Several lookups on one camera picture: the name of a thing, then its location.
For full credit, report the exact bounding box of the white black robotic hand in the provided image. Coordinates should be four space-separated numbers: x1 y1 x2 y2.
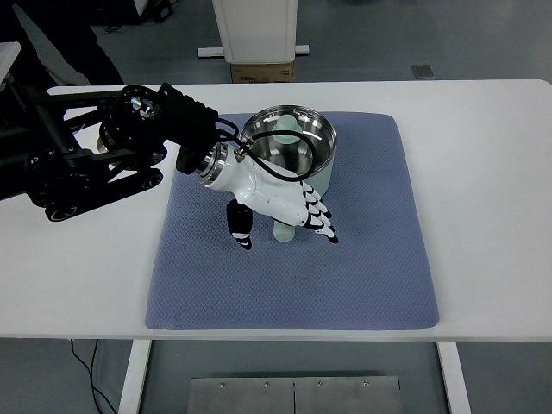
201 154 338 250

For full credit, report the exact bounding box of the green pot with handle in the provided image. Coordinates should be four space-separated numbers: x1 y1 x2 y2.
227 105 336 249

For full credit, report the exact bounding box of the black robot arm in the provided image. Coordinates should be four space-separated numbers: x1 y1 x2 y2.
1 82 238 222

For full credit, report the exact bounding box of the glass pot lid green knob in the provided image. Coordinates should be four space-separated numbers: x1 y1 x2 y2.
241 105 336 176

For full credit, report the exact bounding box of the cardboard box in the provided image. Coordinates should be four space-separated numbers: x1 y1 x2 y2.
230 61 295 84

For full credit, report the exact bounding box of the blue textured mat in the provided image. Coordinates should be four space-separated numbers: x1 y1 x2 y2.
145 112 439 330

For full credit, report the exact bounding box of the person in dark trousers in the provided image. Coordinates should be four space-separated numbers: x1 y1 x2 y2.
1 1 124 90

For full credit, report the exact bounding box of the grey floor socket plate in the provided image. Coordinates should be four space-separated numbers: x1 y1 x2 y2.
411 65 436 80

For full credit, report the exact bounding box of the left white table leg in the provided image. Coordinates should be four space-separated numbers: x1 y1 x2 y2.
118 340 153 414

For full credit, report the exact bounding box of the white table leg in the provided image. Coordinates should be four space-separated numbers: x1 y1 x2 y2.
436 342 472 414
118 340 153 414

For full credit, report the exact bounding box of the metal floor plate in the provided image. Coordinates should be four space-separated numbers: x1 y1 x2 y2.
188 376 405 413

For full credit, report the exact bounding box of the right white table leg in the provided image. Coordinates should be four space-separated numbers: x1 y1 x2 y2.
436 342 472 414

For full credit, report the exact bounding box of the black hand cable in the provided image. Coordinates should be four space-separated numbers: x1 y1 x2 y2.
214 119 317 182

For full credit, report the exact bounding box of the white pedestal column base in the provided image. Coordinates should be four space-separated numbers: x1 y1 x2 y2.
197 0 311 65

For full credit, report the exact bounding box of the black floor cable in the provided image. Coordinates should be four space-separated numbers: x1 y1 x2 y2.
69 338 118 414

